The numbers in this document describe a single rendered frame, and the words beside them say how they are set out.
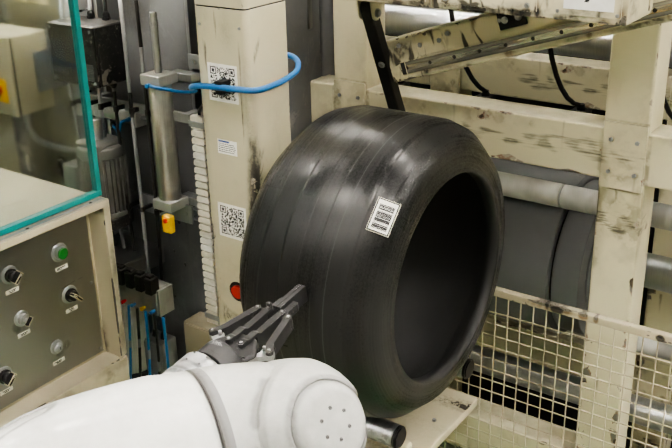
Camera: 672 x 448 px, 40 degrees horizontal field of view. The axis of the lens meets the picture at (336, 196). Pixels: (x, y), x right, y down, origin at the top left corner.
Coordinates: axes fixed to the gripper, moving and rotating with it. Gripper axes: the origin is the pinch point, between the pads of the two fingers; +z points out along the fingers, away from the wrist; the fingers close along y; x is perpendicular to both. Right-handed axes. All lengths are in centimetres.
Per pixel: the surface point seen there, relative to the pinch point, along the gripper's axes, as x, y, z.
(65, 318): 21, 60, -3
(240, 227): 5.6, 31.0, 23.1
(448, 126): -16.1, -8.5, 40.1
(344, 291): -1.3, -7.4, 5.1
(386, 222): -10.7, -11.0, 13.7
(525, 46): -23, -12, 67
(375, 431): 34.7, -5.9, 11.5
